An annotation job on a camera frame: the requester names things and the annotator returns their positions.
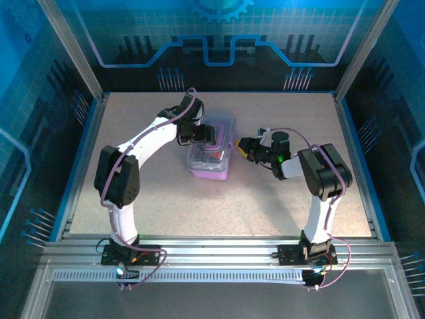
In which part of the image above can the clear purple plastic toolbox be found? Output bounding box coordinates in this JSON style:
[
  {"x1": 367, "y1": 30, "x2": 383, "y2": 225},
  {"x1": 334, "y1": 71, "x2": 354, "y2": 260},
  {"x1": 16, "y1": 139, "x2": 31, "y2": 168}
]
[{"x1": 186, "y1": 111, "x2": 237, "y2": 182}]

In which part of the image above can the thin blue table edge strip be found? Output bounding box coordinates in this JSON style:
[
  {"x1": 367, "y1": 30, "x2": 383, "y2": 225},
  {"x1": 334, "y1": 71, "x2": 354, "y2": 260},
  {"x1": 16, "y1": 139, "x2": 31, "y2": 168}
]
[{"x1": 106, "y1": 89, "x2": 336, "y2": 96}]

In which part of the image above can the black control module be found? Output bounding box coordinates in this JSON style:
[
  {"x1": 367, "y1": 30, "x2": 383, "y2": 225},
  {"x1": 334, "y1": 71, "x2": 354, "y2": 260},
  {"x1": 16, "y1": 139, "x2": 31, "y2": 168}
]
[
  {"x1": 114, "y1": 265, "x2": 140, "y2": 292},
  {"x1": 301, "y1": 268, "x2": 325, "y2": 292}
]

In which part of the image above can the dark grey panel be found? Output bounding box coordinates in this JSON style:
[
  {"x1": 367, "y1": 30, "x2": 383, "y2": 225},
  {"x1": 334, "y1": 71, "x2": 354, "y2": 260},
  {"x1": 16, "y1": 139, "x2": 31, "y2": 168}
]
[{"x1": 42, "y1": 282, "x2": 399, "y2": 319}]

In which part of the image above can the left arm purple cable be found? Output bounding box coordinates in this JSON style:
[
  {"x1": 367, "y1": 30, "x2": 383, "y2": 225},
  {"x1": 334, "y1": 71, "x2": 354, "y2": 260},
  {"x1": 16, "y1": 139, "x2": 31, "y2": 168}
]
[{"x1": 99, "y1": 86, "x2": 199, "y2": 292}]

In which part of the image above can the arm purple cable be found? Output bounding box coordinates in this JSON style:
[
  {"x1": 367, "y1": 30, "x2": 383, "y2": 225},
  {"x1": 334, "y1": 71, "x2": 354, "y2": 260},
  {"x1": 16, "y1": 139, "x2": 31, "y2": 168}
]
[
  {"x1": 99, "y1": 86, "x2": 199, "y2": 292},
  {"x1": 267, "y1": 126, "x2": 353, "y2": 292}
]

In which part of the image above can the wide aluminium base rail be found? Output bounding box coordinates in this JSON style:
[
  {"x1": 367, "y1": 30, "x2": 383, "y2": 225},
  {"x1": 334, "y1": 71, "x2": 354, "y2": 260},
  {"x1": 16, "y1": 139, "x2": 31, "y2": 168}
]
[{"x1": 41, "y1": 234, "x2": 398, "y2": 266}]

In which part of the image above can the aluminium side rail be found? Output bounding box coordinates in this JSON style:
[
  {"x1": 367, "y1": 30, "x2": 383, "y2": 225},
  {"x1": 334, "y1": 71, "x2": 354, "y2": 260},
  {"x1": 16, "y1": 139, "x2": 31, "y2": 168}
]
[
  {"x1": 333, "y1": 92, "x2": 381, "y2": 240},
  {"x1": 61, "y1": 92, "x2": 110, "y2": 240}
]

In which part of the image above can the slotted grey cable duct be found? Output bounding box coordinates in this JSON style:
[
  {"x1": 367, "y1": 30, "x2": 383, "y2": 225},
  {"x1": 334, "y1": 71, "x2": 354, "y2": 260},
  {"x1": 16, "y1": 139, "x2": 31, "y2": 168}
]
[{"x1": 52, "y1": 268, "x2": 308, "y2": 284}]

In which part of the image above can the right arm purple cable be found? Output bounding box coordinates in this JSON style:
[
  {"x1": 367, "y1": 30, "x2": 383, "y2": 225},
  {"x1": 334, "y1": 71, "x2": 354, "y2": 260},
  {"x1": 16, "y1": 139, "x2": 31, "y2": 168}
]
[{"x1": 267, "y1": 126, "x2": 353, "y2": 292}]

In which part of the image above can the aluminium frame post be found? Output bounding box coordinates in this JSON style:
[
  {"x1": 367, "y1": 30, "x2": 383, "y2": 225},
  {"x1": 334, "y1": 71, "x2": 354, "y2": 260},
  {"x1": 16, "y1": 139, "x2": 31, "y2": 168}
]
[
  {"x1": 333, "y1": 0, "x2": 402, "y2": 102},
  {"x1": 35, "y1": 0, "x2": 109, "y2": 102}
]

